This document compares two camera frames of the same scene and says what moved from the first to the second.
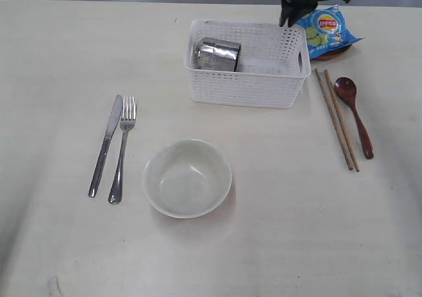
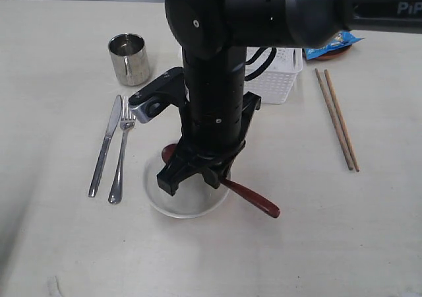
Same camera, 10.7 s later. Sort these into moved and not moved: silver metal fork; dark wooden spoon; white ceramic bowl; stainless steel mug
Moved: stainless steel mug; dark wooden spoon
Not moved: silver metal fork; white ceramic bowl
